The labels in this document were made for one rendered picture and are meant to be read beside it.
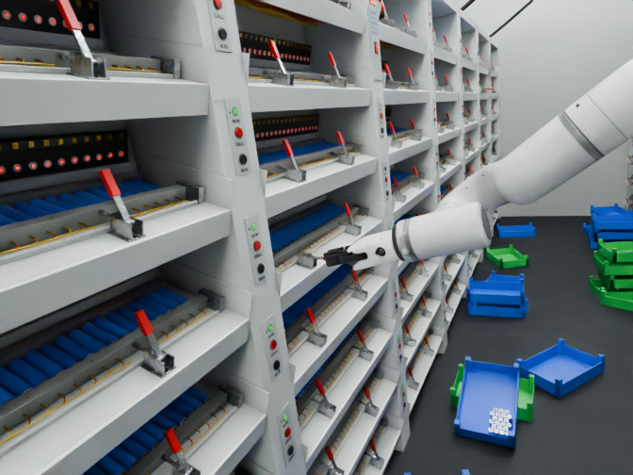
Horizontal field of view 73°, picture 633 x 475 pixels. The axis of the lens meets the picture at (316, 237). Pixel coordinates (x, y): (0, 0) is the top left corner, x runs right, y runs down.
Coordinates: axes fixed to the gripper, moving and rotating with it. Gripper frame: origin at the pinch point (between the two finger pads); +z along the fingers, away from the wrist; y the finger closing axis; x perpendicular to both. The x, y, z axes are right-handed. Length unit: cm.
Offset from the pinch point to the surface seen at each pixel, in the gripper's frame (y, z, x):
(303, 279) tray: -6.3, 5.5, -1.9
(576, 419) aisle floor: 82, -28, -99
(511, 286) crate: 183, -3, -82
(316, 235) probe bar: 13.1, 10.8, 3.6
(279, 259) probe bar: -5.3, 10.6, 3.3
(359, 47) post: 45, -4, 48
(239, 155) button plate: -21.2, -1.3, 25.0
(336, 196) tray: 44.4, 18.1, 9.4
